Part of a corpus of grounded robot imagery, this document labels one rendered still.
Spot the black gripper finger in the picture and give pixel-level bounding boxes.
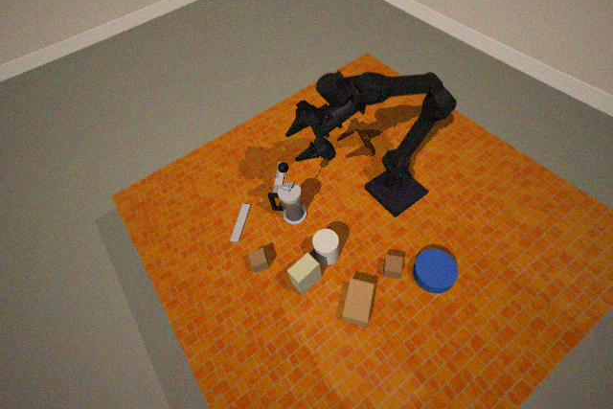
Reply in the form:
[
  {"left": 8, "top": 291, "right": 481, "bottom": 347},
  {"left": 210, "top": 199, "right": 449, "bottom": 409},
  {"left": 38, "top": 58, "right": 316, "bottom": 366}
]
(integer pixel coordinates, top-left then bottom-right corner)
[
  {"left": 295, "top": 142, "right": 326, "bottom": 161},
  {"left": 285, "top": 114, "right": 309, "bottom": 137}
]

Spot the blue cylinder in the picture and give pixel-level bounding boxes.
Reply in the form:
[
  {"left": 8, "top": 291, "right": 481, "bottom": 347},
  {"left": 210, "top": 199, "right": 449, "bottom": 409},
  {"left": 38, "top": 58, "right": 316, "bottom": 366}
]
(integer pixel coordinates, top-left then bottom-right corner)
[{"left": 413, "top": 249, "right": 458, "bottom": 294}]

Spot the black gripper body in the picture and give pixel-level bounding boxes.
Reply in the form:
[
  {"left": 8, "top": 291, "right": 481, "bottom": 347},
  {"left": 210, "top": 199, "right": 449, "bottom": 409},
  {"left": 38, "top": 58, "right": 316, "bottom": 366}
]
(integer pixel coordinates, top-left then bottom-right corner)
[{"left": 311, "top": 104, "right": 344, "bottom": 161}]

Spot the pale yellow cube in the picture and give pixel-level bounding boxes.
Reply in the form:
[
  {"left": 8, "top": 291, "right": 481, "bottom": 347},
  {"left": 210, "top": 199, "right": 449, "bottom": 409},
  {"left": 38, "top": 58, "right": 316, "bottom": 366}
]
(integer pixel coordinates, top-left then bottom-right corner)
[{"left": 287, "top": 252, "right": 322, "bottom": 295}]

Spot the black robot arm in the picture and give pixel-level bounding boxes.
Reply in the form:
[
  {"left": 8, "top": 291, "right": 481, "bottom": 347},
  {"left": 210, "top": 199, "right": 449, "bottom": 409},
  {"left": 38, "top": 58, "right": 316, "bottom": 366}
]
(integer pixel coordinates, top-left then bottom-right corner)
[{"left": 296, "top": 71, "right": 457, "bottom": 193}]

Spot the white cylinder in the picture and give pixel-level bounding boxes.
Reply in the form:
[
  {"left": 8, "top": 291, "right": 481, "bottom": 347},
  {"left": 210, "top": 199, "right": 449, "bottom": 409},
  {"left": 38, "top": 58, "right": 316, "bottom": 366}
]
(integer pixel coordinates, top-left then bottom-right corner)
[{"left": 312, "top": 229, "right": 339, "bottom": 265}]

